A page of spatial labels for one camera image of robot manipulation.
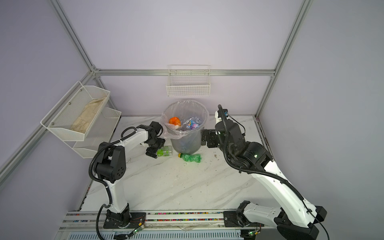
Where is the black corrugated left cable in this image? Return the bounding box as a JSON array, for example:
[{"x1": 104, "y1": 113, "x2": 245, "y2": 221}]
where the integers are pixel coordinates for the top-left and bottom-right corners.
[{"x1": 88, "y1": 126, "x2": 139, "y2": 240}]

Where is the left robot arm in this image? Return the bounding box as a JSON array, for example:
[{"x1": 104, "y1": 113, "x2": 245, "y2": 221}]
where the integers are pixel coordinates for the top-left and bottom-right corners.
[{"x1": 89, "y1": 122, "x2": 166, "y2": 228}]

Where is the beige cloth in shelf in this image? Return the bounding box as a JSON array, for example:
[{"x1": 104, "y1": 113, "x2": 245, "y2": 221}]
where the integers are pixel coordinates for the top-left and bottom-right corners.
[{"x1": 70, "y1": 97, "x2": 106, "y2": 134}]

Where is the aluminium front rail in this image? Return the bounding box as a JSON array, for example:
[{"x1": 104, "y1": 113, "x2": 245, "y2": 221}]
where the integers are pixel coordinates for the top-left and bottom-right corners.
[{"x1": 58, "y1": 205, "x2": 282, "y2": 238}]

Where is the white mesh shelf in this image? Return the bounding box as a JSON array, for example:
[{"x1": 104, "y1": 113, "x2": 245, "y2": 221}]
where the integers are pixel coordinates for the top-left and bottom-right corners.
[
  {"x1": 41, "y1": 82, "x2": 110, "y2": 142},
  {"x1": 72, "y1": 107, "x2": 121, "y2": 159}
]

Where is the white mesh lower shelf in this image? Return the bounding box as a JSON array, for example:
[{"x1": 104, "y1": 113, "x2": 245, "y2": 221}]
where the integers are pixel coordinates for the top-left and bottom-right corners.
[{"x1": 72, "y1": 107, "x2": 121, "y2": 159}]

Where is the grey mesh waste bin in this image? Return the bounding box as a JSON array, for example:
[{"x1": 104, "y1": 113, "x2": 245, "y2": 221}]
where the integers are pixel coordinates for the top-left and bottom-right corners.
[{"x1": 161, "y1": 100, "x2": 209, "y2": 155}]

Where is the clear plastic bin liner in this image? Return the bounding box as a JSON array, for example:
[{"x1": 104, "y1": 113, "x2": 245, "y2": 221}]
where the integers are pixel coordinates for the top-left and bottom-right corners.
[{"x1": 160, "y1": 100, "x2": 209, "y2": 140}]

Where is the clear bottle green label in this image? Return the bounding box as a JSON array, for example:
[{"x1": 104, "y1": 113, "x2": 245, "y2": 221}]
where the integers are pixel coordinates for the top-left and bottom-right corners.
[{"x1": 157, "y1": 146, "x2": 173, "y2": 157}]

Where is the crushed green bottle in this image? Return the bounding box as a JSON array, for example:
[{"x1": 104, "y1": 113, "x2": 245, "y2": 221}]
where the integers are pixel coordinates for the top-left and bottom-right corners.
[{"x1": 178, "y1": 153, "x2": 202, "y2": 163}]

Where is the orange label bottle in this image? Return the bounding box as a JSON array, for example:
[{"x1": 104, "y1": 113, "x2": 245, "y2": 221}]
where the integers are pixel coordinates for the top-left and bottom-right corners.
[{"x1": 169, "y1": 117, "x2": 181, "y2": 130}]

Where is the white wire wall basket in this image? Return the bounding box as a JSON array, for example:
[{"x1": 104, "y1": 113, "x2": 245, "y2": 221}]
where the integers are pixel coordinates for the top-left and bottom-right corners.
[{"x1": 166, "y1": 65, "x2": 211, "y2": 98}]

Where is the white mesh upper shelf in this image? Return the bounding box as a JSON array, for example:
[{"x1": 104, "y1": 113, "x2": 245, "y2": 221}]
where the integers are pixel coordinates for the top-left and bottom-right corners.
[{"x1": 41, "y1": 82, "x2": 110, "y2": 142}]

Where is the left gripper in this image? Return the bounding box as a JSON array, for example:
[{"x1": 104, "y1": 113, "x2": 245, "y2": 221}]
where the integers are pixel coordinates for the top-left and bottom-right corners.
[{"x1": 146, "y1": 137, "x2": 165, "y2": 158}]

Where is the clear bottle light-blue label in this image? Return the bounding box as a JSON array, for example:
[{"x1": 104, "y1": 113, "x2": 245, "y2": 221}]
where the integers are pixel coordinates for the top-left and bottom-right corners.
[{"x1": 184, "y1": 117, "x2": 202, "y2": 130}]

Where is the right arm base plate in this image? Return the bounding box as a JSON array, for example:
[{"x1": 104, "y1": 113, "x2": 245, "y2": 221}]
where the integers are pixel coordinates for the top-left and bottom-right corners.
[{"x1": 223, "y1": 201, "x2": 265, "y2": 228}]

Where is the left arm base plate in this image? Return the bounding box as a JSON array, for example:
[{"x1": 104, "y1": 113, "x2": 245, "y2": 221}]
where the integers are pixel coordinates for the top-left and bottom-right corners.
[{"x1": 103, "y1": 210, "x2": 147, "y2": 229}]

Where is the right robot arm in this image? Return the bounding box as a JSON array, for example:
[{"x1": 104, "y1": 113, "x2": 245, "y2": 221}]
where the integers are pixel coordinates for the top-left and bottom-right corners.
[{"x1": 201, "y1": 105, "x2": 327, "y2": 240}]

